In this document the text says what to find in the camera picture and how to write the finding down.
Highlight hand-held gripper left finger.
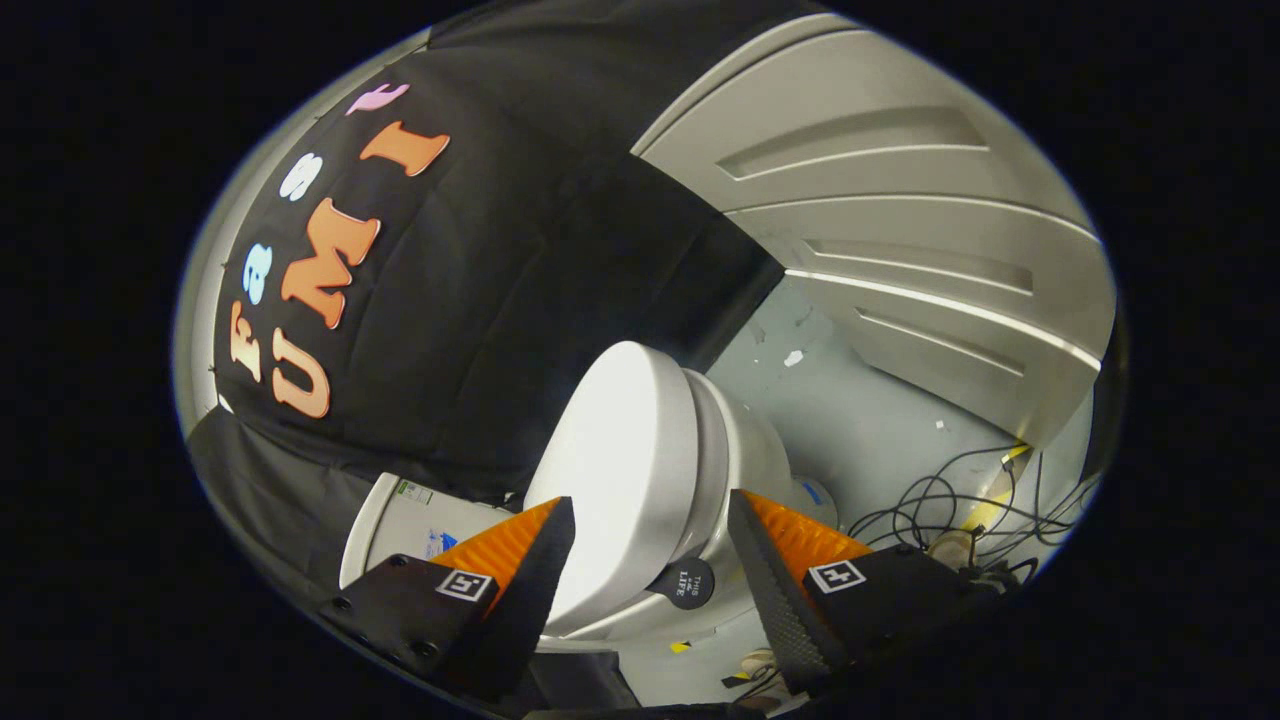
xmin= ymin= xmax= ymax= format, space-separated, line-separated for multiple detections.
xmin=320 ymin=497 xmax=578 ymax=701

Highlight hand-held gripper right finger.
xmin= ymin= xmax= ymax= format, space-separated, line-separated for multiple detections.
xmin=727 ymin=490 xmax=1001 ymax=696

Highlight white toilet lid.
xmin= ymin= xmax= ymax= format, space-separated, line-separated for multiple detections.
xmin=523 ymin=341 xmax=701 ymax=637

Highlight white ceramic toilet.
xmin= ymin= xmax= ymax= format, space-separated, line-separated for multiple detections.
xmin=340 ymin=368 xmax=841 ymax=653

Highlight yellow floor tape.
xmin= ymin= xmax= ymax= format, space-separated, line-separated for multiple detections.
xmin=960 ymin=445 xmax=1031 ymax=533

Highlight black backdrop cloth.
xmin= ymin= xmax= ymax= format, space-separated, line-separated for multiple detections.
xmin=185 ymin=0 xmax=831 ymax=601

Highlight white drawer cabinet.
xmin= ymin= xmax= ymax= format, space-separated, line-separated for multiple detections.
xmin=632 ymin=12 xmax=1118 ymax=451

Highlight black floor cables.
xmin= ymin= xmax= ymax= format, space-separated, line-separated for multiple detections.
xmin=850 ymin=445 xmax=1101 ymax=591

